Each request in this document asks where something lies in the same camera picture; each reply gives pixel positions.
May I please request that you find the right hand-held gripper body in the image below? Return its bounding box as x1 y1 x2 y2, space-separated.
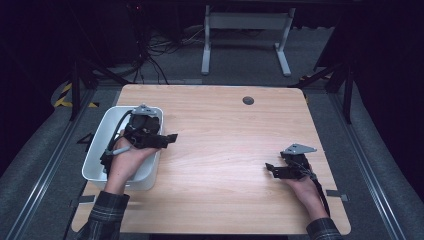
279 143 318 180

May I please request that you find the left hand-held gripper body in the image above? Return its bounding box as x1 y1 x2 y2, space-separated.
126 103 169 149

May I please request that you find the white plastic bin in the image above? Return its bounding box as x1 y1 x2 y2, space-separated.
81 105 165 191

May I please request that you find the person's right hand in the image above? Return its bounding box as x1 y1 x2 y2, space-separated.
286 174 329 222

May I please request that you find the person's left hand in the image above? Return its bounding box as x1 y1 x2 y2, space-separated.
104 131 158 195

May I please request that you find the grey tape strip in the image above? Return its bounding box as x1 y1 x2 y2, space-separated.
325 189 349 203

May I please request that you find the black metal stand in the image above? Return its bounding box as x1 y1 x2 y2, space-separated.
68 58 131 122
288 61 356 125

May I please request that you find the yellow black hazard tape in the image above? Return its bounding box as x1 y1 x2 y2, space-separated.
53 81 100 109

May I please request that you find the right hand-held gripper cable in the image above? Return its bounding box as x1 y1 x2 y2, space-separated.
306 168 332 217

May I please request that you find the bundle of black floor cables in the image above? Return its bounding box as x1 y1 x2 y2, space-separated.
126 3 208 86

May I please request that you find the white metal desk frame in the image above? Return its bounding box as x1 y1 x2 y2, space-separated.
200 4 297 78

